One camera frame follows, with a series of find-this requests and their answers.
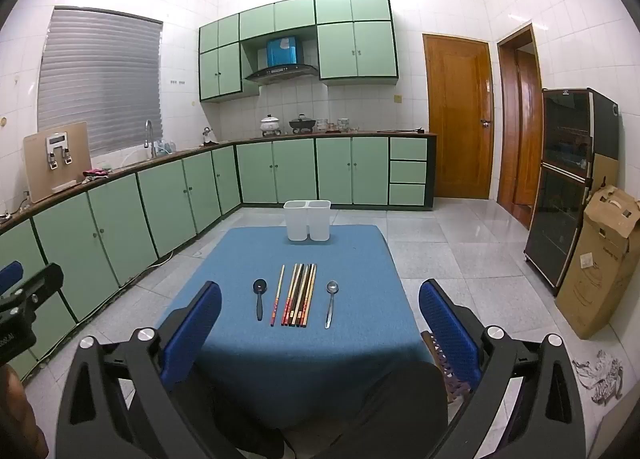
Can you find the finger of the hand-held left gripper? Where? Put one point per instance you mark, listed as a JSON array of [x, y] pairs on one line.
[[10, 276]]

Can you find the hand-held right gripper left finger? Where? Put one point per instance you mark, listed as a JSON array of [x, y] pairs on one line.
[[192, 334]]

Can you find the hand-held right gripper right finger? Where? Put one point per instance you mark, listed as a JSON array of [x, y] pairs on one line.
[[447, 334]]

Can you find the black spoon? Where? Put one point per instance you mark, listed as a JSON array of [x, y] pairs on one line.
[[259, 285]]

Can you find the red-tipped wooden chopstick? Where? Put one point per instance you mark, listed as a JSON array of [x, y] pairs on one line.
[[277, 295], [289, 295]]

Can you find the beige wooden chopstick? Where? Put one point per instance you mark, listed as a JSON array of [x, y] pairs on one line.
[[298, 295], [312, 295]]

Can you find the black chopstick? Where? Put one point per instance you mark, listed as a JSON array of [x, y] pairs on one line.
[[302, 295], [308, 295]]

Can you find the steel spoon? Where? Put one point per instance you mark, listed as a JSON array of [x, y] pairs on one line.
[[332, 286]]

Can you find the white two-compartment utensil holder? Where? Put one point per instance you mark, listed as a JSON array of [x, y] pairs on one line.
[[306, 219]]

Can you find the person's left hand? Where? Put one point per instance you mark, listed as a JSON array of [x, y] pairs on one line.
[[17, 414]]

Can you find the blue tablecloth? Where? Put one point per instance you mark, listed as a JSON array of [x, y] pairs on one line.
[[240, 259]]

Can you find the person's dark pants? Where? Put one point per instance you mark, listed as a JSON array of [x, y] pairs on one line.
[[380, 414]]

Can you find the beige water purifier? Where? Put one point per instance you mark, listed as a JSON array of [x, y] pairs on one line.
[[57, 174]]

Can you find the green base cabinets with counter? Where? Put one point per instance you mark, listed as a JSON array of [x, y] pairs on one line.
[[150, 209]]

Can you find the red cloth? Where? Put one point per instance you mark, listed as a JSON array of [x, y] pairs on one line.
[[95, 173]]

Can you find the crumpled printed rag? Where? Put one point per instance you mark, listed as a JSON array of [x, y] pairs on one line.
[[600, 376]]

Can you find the tall cardboard box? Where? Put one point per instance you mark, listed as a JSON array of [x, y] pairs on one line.
[[600, 264]]

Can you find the black glass-front cabinet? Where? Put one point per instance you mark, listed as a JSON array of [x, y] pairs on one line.
[[560, 189]]

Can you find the steel kettle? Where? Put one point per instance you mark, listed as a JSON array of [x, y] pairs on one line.
[[207, 136]]

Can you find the steel kitchen faucet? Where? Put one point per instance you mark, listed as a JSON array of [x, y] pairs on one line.
[[148, 134]]

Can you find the open wooden door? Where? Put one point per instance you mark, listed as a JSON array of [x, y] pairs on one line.
[[525, 139]]

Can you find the grey window blind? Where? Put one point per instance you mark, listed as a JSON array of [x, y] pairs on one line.
[[100, 84]]

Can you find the closed wooden door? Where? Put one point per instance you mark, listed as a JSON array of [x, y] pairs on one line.
[[457, 119]]

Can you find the silver cooking pot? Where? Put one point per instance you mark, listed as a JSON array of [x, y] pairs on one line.
[[270, 124]]

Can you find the flat cardboard sheet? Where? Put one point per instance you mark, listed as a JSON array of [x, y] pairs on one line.
[[605, 169]]

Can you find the glass jar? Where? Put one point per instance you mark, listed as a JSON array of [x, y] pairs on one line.
[[322, 125], [343, 125]]

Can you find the black wok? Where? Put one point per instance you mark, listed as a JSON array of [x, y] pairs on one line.
[[302, 125]]

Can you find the black range hood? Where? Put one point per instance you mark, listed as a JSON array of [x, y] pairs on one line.
[[282, 71]]

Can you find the green wall cabinets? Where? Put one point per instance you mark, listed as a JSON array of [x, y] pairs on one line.
[[355, 49]]

